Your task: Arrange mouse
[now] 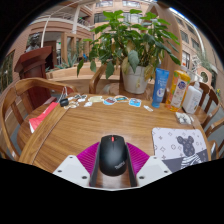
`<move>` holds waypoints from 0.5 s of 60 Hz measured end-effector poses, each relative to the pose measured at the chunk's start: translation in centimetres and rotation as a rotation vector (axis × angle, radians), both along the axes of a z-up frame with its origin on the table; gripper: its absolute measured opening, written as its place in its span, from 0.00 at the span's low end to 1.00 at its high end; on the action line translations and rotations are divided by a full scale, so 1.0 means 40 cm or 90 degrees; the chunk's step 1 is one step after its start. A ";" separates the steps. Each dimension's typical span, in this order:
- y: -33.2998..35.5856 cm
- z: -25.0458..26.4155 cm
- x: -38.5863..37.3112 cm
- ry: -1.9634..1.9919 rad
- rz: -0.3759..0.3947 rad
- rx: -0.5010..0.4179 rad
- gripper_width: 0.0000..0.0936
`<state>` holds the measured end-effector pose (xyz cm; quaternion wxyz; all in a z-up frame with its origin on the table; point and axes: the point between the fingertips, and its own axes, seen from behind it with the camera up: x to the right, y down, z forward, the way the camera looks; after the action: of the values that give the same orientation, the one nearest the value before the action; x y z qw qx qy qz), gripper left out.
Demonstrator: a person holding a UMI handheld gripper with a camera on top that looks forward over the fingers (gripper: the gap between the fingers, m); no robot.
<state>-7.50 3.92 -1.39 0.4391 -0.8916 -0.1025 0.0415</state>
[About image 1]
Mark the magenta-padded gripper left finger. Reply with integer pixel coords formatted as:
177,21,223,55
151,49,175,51
52,142,101,188

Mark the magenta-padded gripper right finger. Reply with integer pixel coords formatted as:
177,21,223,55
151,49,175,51
125,142,173,188

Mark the black computer mouse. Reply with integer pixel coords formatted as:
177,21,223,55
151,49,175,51
98,134,128,177

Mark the white and grey mouse pad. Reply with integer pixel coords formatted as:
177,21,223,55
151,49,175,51
151,126,210,174

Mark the crumpled white wrapper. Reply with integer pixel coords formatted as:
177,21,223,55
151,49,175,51
174,111,194,125

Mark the red booklet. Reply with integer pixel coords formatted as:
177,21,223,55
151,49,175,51
28,101,60,134

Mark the grey flat case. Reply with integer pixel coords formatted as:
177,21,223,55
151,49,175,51
209,139,219,160

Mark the black car key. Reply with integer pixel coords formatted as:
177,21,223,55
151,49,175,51
59,98,70,108

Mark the light blue sticker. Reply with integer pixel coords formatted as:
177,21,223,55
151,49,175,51
128,97,143,108

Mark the cream paper sticker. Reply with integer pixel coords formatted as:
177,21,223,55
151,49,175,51
87,95,105,103

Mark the white pump bottle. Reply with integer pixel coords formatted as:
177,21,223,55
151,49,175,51
181,80,204,115

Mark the dark oval sticker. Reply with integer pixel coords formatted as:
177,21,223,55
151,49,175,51
114,95,129,103

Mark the blue and red sticker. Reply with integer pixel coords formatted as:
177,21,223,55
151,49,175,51
103,96,118,106

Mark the yellow dish soap bottle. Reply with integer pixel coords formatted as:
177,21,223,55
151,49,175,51
165,69,192,113

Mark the blue squeeze tube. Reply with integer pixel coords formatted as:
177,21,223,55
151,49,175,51
151,67,170,109

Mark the dark red wooden lectern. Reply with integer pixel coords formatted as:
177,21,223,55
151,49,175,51
13,45,54,111

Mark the dark bust statue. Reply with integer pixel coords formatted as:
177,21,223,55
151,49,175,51
25,32,42,53

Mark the leafy plant in white pot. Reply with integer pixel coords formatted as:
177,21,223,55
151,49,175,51
76,9,182,95

